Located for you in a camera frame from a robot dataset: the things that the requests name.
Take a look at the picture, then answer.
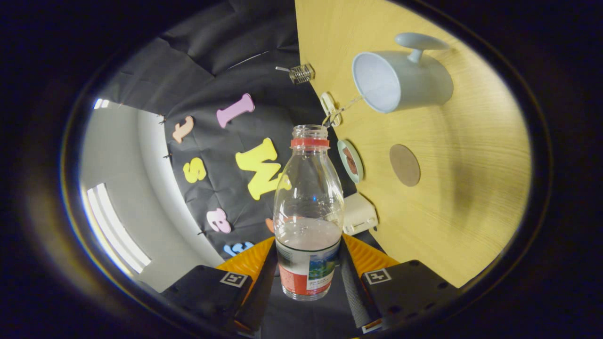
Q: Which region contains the wooden table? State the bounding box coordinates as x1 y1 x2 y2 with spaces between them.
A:
294 0 533 289

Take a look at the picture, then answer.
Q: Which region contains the round brown coaster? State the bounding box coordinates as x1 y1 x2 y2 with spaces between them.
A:
389 144 421 187

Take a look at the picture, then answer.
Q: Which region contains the black backdrop cloth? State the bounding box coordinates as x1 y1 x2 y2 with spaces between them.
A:
94 0 377 337

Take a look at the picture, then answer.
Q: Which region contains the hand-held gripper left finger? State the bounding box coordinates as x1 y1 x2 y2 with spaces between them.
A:
160 236 278 335

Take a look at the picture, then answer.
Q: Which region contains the white divided dish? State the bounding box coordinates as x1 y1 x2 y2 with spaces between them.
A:
320 92 342 128

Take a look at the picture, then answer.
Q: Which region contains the clear plastic juice bottle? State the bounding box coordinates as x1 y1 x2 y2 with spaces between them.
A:
273 124 344 301

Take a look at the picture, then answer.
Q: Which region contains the white toaster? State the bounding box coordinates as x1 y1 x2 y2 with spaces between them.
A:
342 192 379 236

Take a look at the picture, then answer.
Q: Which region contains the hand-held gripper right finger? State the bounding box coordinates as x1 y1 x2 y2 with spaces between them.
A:
338 233 460 334

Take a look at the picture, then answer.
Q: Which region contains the large ceiling light panel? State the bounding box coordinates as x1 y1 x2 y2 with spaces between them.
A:
85 183 152 274

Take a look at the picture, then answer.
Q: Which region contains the pale green plate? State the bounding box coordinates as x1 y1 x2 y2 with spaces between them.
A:
337 139 364 184

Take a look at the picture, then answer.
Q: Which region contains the pale grey cup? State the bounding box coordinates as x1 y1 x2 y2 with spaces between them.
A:
352 32 455 114

